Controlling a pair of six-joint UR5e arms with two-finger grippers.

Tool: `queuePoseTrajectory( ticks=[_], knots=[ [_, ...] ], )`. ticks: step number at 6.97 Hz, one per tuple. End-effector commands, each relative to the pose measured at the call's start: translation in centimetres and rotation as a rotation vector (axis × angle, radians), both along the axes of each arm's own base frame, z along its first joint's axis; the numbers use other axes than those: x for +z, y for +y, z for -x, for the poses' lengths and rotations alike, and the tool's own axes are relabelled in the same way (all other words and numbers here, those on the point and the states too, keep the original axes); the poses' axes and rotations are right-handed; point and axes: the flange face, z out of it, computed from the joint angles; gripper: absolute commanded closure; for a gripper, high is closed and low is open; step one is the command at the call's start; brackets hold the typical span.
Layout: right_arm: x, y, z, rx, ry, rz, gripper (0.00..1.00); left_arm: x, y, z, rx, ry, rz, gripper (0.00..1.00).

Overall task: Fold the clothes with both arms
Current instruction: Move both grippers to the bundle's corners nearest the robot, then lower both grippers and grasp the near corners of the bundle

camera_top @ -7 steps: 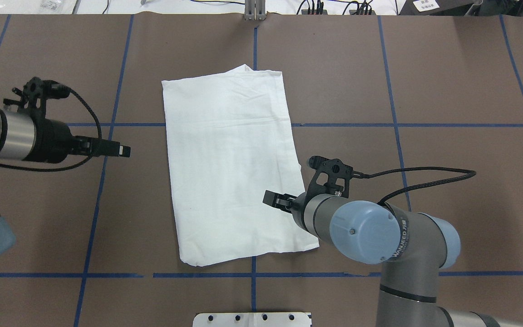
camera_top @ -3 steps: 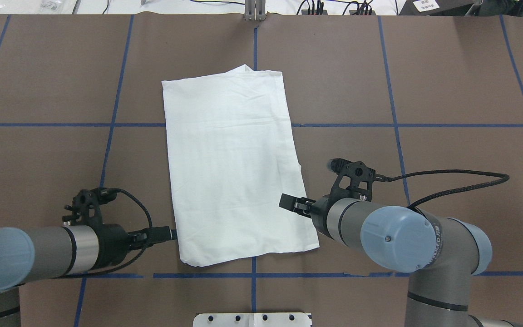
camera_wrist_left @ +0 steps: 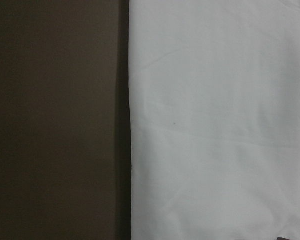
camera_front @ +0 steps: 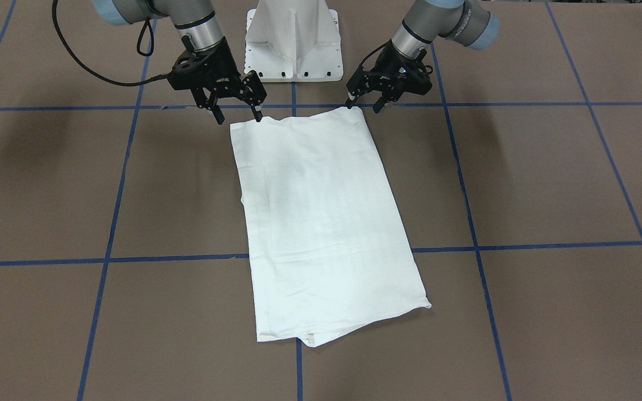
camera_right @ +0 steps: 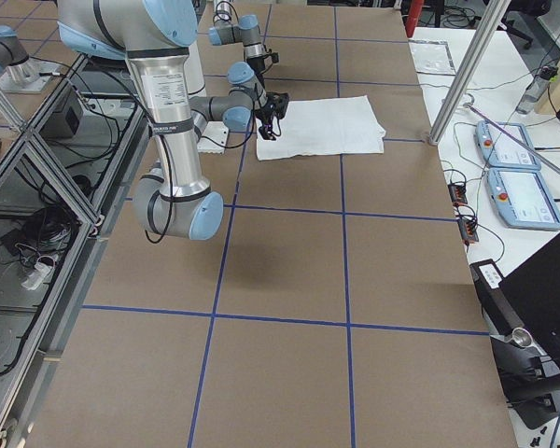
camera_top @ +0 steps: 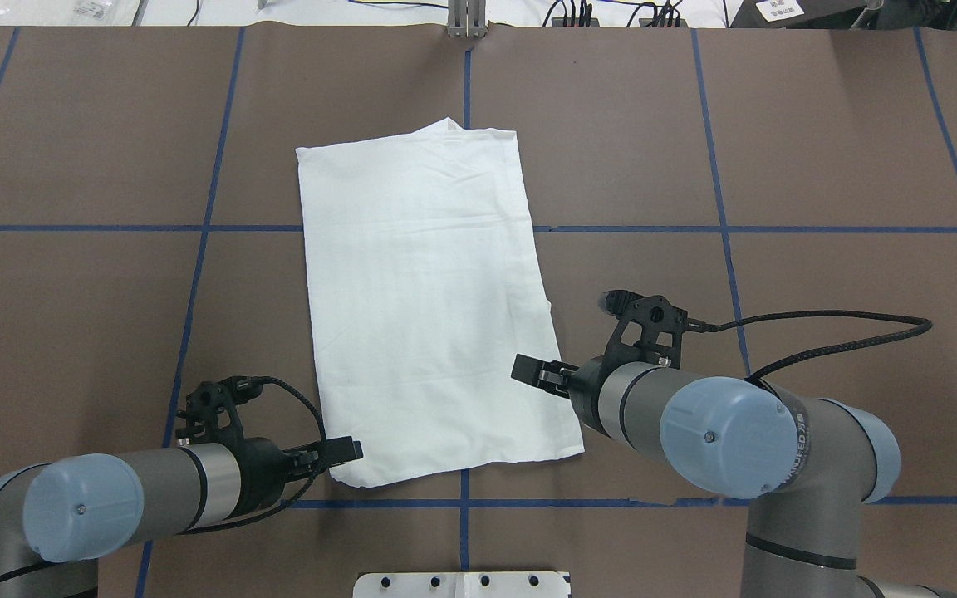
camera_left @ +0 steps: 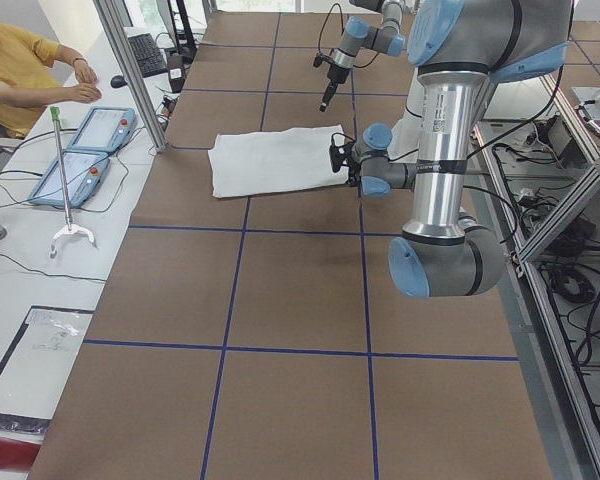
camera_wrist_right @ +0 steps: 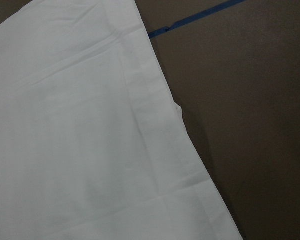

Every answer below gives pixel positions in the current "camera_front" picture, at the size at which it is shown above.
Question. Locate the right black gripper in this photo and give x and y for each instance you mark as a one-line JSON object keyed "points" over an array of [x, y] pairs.
{"points": [[218, 70]]}

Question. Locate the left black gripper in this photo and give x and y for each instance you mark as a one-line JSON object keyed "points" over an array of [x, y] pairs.
{"points": [[383, 65]]}

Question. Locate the white long-sleeve printed shirt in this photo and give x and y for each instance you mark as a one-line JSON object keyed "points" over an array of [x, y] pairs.
{"points": [[326, 244]]}

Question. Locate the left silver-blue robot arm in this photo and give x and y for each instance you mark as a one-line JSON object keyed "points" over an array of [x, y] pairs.
{"points": [[463, 22]]}

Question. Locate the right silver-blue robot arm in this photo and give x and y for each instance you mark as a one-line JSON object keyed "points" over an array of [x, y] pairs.
{"points": [[195, 20]]}

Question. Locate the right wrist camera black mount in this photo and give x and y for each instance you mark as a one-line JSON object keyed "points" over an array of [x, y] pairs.
{"points": [[187, 72]]}

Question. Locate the white camera post with base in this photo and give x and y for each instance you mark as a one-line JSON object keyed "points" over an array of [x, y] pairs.
{"points": [[293, 41]]}

